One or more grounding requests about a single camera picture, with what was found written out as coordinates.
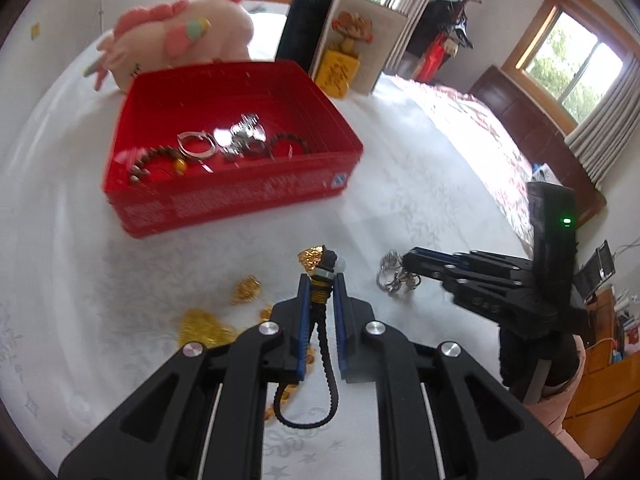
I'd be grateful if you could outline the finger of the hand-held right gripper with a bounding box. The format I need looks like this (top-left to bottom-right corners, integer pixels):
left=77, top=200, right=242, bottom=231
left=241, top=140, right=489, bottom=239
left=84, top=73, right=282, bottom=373
left=404, top=247, right=537, bottom=288
left=402, top=259, right=506, bottom=318

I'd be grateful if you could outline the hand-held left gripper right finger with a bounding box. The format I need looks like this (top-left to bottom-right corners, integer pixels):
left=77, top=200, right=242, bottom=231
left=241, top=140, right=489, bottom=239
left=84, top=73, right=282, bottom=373
left=332, top=272, right=586, bottom=480

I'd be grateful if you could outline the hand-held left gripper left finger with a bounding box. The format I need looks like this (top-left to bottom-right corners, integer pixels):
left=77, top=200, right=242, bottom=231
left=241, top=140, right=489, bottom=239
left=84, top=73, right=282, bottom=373
left=57, top=274, right=313, bottom=480

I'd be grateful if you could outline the black braided lanyard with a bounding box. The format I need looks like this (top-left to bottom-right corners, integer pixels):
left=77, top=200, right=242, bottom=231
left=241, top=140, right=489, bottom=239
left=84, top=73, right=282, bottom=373
left=272, top=245, right=341, bottom=428

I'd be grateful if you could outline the silver charm keychain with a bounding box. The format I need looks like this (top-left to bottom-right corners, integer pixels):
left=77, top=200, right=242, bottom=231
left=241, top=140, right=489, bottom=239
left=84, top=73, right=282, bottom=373
left=376, top=251, right=421, bottom=295

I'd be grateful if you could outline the red tin box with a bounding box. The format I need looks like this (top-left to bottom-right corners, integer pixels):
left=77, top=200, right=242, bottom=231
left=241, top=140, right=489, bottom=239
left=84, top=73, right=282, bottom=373
left=101, top=59, right=364, bottom=239

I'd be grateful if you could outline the multicolour bead bracelet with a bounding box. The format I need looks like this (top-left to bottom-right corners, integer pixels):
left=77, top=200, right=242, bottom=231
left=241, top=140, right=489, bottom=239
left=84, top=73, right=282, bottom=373
left=265, top=131, right=308, bottom=161

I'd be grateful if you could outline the brown wooden bead bracelet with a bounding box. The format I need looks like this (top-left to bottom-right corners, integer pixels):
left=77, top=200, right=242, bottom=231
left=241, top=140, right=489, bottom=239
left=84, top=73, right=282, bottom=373
left=127, top=145, right=188, bottom=186

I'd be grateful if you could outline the wide silver bangle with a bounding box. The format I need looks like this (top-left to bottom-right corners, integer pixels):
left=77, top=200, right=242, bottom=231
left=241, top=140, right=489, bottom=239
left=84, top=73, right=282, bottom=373
left=176, top=131, right=217, bottom=157

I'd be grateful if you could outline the silver watch band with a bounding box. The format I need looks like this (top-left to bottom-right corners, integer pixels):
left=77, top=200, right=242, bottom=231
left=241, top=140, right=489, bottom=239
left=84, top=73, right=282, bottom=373
left=222, top=114, right=266, bottom=161

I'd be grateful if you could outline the person's right forearm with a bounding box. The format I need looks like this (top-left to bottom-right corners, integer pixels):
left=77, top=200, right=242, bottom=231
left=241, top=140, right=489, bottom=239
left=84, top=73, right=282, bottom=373
left=522, top=335, right=601, bottom=466

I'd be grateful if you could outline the black tilted screen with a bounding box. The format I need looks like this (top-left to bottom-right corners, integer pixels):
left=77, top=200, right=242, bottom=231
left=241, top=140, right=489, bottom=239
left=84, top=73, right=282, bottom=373
left=575, top=240, right=616, bottom=303

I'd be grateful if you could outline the small gold pendant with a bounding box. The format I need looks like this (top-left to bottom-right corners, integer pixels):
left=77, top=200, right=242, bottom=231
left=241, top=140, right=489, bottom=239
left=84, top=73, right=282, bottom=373
left=231, top=275, right=262, bottom=306

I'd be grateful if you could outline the yellow amber pendant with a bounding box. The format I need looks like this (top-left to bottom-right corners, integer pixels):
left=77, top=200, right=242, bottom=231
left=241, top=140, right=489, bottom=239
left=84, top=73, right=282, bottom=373
left=177, top=310, right=238, bottom=350

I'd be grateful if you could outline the pink floral blanket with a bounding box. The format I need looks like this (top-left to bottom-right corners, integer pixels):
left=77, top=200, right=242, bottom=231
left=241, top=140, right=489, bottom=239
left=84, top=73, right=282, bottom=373
left=380, top=74, right=538, bottom=251

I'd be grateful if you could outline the grey striped curtain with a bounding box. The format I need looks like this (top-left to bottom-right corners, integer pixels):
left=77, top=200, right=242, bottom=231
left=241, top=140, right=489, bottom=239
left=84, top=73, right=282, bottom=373
left=565, top=57, right=640, bottom=191

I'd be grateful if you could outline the dark wooden headboard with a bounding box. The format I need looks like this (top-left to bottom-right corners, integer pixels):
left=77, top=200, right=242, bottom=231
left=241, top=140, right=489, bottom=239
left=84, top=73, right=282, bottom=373
left=470, top=65, right=608, bottom=226

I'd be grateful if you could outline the small wooden framed window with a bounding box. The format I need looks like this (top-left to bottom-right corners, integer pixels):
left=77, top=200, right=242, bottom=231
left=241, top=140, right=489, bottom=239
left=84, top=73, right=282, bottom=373
left=502, top=0, right=640, bottom=126

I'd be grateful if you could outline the red hanging bag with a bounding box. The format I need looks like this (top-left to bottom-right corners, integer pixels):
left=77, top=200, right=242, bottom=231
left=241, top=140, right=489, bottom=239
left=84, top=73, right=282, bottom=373
left=415, top=35, right=451, bottom=82

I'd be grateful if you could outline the cartoon greeting card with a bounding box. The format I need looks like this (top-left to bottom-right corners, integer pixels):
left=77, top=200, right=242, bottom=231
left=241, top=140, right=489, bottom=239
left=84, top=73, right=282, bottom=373
left=309, top=0, right=410, bottom=95

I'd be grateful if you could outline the dark wooden coat rack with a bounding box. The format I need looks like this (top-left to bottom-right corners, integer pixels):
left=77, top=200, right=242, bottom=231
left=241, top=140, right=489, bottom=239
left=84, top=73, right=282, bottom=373
left=405, top=0, right=483, bottom=83

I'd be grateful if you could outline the dark green book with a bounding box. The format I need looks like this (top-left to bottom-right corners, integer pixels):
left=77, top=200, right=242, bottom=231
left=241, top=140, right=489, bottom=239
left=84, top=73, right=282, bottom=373
left=275, top=0, right=341, bottom=75

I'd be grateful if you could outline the pink plush unicorn toy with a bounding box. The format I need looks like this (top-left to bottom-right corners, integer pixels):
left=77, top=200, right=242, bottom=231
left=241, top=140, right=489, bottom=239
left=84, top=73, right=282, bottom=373
left=82, top=0, right=256, bottom=93

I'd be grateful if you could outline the amber bead string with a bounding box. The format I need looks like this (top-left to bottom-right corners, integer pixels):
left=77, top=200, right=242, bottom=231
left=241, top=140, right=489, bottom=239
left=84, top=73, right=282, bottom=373
left=257, top=305, right=316, bottom=421

